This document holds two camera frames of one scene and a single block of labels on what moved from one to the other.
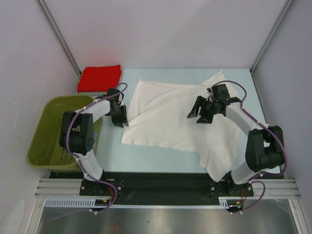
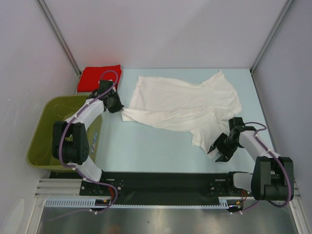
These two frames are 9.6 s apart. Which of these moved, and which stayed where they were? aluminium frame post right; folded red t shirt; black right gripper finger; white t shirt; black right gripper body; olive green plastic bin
Moved: black right gripper body; black right gripper finger; white t shirt
Stayed: folded red t shirt; aluminium frame post right; olive green plastic bin
